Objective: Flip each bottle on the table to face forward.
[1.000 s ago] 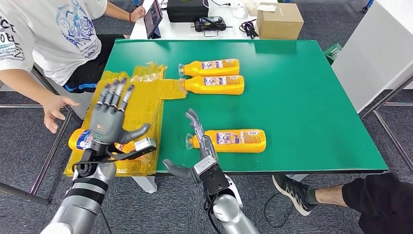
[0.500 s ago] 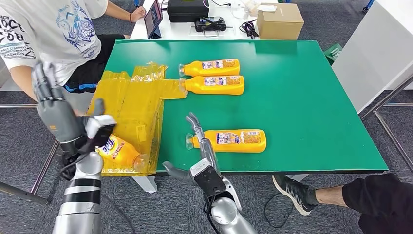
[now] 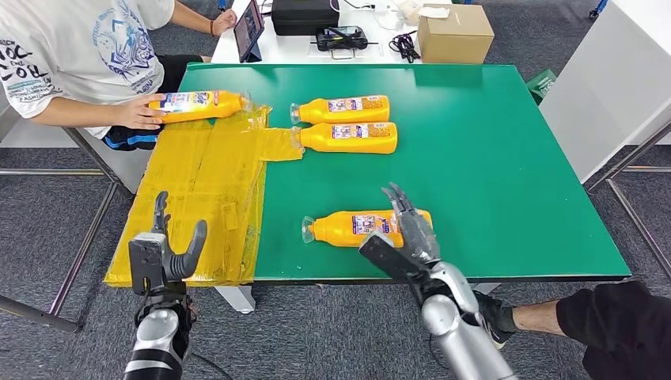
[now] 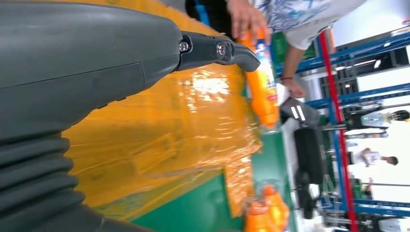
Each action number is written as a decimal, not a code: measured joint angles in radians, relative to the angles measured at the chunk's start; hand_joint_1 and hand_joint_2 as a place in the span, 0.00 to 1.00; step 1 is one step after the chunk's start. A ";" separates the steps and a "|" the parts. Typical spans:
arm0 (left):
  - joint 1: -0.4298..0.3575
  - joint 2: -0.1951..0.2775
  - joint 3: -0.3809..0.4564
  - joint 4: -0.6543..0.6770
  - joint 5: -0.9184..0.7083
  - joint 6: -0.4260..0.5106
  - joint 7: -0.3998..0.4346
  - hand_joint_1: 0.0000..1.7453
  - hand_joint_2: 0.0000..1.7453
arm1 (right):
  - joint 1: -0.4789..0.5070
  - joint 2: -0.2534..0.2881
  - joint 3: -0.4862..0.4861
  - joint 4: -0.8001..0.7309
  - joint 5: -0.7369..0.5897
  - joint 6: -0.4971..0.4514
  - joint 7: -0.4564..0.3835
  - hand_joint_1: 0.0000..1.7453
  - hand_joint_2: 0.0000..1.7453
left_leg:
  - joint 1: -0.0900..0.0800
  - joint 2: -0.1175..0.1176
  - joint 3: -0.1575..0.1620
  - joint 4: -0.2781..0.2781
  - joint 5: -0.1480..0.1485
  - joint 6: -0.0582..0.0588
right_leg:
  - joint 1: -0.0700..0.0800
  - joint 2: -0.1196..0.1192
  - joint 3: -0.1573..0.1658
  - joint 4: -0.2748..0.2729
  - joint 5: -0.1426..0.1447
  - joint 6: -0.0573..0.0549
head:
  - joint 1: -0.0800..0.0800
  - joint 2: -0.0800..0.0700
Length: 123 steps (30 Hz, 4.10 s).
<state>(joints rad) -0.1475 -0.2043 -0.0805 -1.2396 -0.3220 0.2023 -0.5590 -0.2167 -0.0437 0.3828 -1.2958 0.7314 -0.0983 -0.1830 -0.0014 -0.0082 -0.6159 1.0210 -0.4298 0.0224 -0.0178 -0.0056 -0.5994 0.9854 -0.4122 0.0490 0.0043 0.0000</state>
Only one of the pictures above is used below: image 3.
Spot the person's right hand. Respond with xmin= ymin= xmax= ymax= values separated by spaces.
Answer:
xmin=112 ymin=93 xmax=166 ymax=131

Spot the black carrying case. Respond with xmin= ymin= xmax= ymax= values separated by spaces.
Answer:
xmin=271 ymin=0 xmax=341 ymax=36

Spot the metal table frame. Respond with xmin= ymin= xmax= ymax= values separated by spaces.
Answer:
xmin=582 ymin=120 xmax=671 ymax=279

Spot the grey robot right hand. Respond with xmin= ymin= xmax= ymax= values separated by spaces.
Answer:
xmin=381 ymin=182 xmax=442 ymax=267

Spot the green box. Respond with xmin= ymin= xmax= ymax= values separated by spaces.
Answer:
xmin=526 ymin=68 xmax=559 ymax=106

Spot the brown cardboard box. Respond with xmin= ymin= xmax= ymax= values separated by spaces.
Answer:
xmin=417 ymin=4 xmax=495 ymax=65

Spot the white side table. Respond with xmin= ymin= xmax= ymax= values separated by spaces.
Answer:
xmin=539 ymin=0 xmax=671 ymax=184

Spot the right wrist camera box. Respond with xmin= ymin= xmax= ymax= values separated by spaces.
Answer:
xmin=358 ymin=231 xmax=426 ymax=287

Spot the black handheld controller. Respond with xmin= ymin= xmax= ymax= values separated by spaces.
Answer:
xmin=316 ymin=26 xmax=370 ymax=52

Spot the person's left hand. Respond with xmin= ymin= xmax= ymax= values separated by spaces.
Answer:
xmin=214 ymin=9 xmax=238 ymax=36

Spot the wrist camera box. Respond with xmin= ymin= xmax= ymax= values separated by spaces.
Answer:
xmin=128 ymin=232 xmax=168 ymax=296
xmin=358 ymin=231 xmax=426 ymax=287

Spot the white desk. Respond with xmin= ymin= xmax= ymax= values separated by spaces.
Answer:
xmin=210 ymin=0 xmax=458 ymax=66

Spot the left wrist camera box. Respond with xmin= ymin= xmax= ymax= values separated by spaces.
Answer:
xmin=128 ymin=232 xmax=168 ymax=296

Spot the yellow taped cardboard sheet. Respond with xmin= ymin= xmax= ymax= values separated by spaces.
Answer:
xmin=103 ymin=102 xmax=306 ymax=290

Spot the black coiled cable bundle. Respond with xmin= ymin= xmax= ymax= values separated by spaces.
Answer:
xmin=389 ymin=30 xmax=422 ymax=64

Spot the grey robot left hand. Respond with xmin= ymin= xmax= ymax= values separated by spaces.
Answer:
xmin=150 ymin=190 xmax=209 ymax=284

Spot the black sneaker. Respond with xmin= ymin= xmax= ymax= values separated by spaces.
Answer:
xmin=474 ymin=291 xmax=517 ymax=352

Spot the black tablet with stand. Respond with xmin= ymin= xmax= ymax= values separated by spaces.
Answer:
xmin=233 ymin=0 xmax=266 ymax=64

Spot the orange detergent bottle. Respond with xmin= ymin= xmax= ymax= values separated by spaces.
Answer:
xmin=291 ymin=121 xmax=398 ymax=155
xmin=290 ymin=94 xmax=391 ymax=127
xmin=301 ymin=209 xmax=434 ymax=249
xmin=148 ymin=89 xmax=252 ymax=125

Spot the person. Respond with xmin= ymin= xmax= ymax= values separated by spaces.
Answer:
xmin=0 ymin=0 xmax=238 ymax=152
xmin=474 ymin=281 xmax=671 ymax=380

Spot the clear plastic bag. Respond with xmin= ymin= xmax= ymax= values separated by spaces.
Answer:
xmin=373 ymin=1 xmax=406 ymax=30

